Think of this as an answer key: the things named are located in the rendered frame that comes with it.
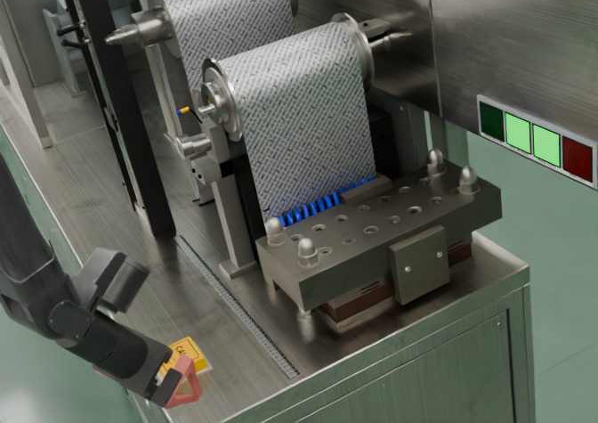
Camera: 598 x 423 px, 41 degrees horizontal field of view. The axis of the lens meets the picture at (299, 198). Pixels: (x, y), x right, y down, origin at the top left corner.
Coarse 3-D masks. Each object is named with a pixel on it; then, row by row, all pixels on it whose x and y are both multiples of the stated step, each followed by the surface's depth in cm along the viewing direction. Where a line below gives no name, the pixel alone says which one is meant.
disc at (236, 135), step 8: (208, 64) 135; (216, 64) 131; (224, 72) 130; (224, 80) 130; (232, 88) 130; (232, 96) 130; (240, 112) 131; (240, 120) 131; (240, 128) 133; (232, 136) 138; (240, 136) 135
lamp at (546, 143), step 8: (536, 128) 117; (536, 136) 118; (544, 136) 116; (552, 136) 115; (536, 144) 118; (544, 144) 117; (552, 144) 115; (536, 152) 119; (544, 152) 118; (552, 152) 116; (552, 160) 117
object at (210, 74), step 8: (344, 24) 142; (352, 32) 140; (352, 40) 139; (360, 48) 139; (360, 56) 140; (360, 64) 140; (208, 72) 136; (216, 72) 132; (208, 80) 137; (216, 80) 133; (224, 88) 131; (232, 104) 131; (232, 112) 132; (232, 120) 134; (224, 128) 140; (232, 128) 136
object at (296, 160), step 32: (352, 96) 141; (288, 128) 137; (320, 128) 140; (352, 128) 144; (256, 160) 137; (288, 160) 140; (320, 160) 143; (352, 160) 146; (288, 192) 142; (320, 192) 145
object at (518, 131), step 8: (512, 120) 121; (520, 120) 120; (512, 128) 122; (520, 128) 120; (528, 128) 119; (512, 136) 123; (520, 136) 121; (528, 136) 119; (512, 144) 124; (520, 144) 122; (528, 144) 120
